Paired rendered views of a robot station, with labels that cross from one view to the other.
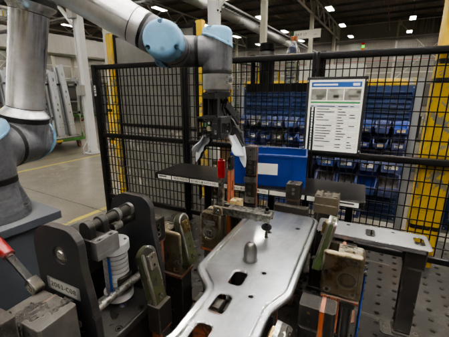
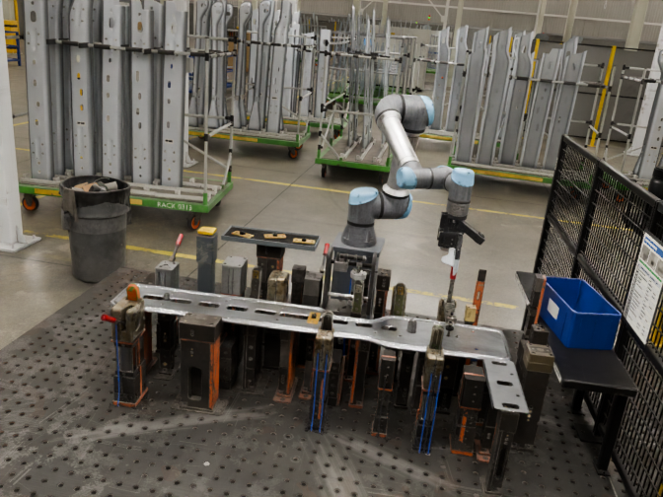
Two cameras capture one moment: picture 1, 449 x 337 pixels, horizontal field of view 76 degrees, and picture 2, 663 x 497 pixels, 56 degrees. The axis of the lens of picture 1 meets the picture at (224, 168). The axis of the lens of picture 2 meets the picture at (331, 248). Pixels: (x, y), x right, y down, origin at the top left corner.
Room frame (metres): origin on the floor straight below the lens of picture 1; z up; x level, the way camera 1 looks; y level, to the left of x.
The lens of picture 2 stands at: (-0.33, -1.76, 1.97)
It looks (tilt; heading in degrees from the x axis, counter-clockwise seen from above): 20 degrees down; 70
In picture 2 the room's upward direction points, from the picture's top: 5 degrees clockwise
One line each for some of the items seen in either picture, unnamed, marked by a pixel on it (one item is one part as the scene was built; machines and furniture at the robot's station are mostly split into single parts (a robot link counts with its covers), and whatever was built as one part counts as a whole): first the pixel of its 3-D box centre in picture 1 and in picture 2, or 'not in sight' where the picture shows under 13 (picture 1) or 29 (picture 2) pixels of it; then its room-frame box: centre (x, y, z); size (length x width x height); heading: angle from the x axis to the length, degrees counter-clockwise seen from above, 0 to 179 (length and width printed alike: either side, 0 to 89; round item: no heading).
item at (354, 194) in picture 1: (252, 181); (564, 322); (1.21, -0.12, 1.02); 0.90 x 0.22 x 0.03; 65
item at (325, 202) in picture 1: (323, 241); (529, 397); (0.92, -0.35, 0.88); 0.08 x 0.08 x 0.36; 65
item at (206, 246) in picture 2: not in sight; (206, 284); (0.01, 0.60, 0.92); 0.08 x 0.08 x 0.44; 65
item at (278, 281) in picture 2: not in sight; (275, 320); (0.23, 0.29, 0.89); 0.13 x 0.11 x 0.38; 65
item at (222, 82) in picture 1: (218, 83); (458, 208); (0.77, 0.02, 1.41); 0.08 x 0.08 x 0.05
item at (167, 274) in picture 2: not in sight; (167, 308); (-0.15, 0.49, 0.88); 0.11 x 0.10 x 0.36; 65
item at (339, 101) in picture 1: (333, 116); (647, 287); (1.19, -0.45, 1.30); 0.23 x 0.02 x 0.31; 65
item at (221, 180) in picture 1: (221, 185); (451, 284); (0.79, 0.01, 1.13); 0.04 x 0.02 x 0.16; 155
